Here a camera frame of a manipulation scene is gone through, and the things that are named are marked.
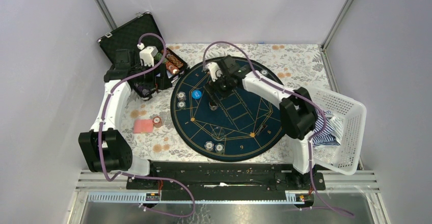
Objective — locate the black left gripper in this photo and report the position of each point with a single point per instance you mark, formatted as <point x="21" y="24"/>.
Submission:
<point x="161" y="82"/>

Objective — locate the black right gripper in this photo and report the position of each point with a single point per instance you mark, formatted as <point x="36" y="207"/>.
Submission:
<point x="211" y="87"/>

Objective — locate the red chip stack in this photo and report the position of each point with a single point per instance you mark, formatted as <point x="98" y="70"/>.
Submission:
<point x="157" y="122"/>

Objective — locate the pink card deck box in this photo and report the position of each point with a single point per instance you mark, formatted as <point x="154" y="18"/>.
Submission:
<point x="143" y="126"/>

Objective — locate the blue yellow chip stack bottom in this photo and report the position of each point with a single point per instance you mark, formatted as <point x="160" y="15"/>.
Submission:
<point x="219" y="148"/>

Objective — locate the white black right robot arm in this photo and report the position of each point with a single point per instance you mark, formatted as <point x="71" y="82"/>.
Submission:
<point x="298" y="114"/>

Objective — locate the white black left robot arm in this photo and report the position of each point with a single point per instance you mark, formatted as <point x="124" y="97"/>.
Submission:
<point x="104" y="148"/>

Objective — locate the purple chip row in case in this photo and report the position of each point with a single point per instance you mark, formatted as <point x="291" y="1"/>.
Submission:
<point x="145" y="92"/>

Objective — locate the blue small blind button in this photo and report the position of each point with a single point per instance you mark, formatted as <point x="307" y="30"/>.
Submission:
<point x="196" y="94"/>

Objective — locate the red chip row in case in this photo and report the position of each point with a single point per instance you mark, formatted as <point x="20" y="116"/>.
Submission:
<point x="172" y="68"/>

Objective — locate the floral patterned tablecloth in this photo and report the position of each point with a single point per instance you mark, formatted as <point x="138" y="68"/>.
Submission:
<point x="296" y="65"/>

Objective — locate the brown chip row in case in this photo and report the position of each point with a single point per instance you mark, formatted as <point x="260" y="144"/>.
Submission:
<point x="172" y="58"/>

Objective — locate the clear dealer button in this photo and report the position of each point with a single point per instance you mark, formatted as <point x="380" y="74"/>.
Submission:
<point x="218" y="134"/>

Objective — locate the round dark blue poker mat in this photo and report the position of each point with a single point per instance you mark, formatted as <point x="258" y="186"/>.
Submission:
<point x="252" y="124"/>

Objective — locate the black aluminium chip case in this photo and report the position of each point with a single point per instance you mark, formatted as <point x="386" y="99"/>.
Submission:
<point x="120" y="46"/>

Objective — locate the blue white striped cloth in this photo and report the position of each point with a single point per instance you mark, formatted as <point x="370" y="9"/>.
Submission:
<point x="332" y="134"/>

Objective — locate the white plastic laundry basket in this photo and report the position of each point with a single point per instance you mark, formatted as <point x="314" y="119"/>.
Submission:
<point x="342" y="159"/>

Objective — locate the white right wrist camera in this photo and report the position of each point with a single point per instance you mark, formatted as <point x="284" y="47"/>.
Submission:
<point x="215" y="71"/>

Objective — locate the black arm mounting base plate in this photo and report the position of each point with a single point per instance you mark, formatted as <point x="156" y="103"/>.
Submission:
<point x="225" y="181"/>

